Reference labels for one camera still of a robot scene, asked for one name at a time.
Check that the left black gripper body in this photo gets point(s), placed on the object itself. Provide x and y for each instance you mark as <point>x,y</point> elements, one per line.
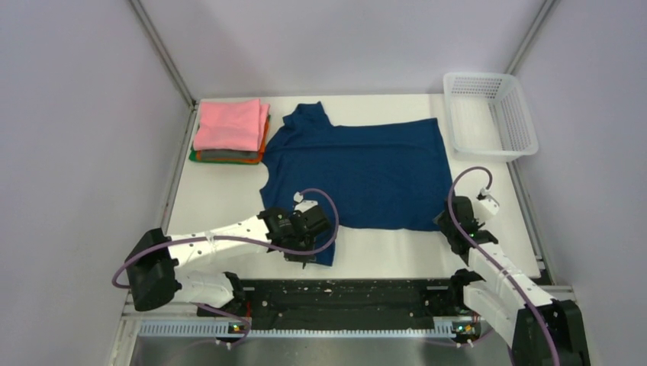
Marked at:
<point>307,242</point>

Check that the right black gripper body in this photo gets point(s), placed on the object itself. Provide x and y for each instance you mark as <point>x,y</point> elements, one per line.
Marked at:
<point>445,226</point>

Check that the navy blue t shirt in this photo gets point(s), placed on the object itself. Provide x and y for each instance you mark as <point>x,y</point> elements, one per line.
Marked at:
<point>385,177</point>

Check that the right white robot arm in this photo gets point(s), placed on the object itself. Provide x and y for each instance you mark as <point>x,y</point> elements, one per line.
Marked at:
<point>538,328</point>

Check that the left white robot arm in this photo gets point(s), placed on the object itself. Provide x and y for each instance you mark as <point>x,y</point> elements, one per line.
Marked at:
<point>187,268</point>

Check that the white plastic basket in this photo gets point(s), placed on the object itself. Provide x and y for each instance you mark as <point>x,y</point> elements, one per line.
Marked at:
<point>488,118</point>

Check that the grey folded t shirt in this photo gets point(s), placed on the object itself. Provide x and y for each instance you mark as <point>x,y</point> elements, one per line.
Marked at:
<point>209,154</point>

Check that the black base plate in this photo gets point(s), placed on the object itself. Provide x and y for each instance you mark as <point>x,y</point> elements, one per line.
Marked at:
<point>343,304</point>

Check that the white slotted cable duct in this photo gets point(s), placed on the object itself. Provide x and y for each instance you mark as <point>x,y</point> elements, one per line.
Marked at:
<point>225,329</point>

